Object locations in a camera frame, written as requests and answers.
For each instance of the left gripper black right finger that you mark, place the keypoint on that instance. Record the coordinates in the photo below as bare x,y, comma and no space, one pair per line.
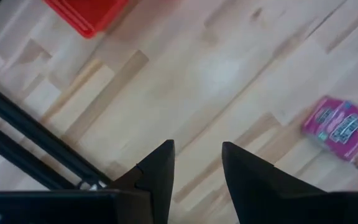
291,208

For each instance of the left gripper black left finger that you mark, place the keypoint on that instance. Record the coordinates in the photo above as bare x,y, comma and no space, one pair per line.
73,208

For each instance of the purple Raisin Bran box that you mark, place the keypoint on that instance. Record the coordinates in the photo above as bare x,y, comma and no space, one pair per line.
337,127

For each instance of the red plastic basket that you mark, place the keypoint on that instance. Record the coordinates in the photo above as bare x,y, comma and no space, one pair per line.
85,15

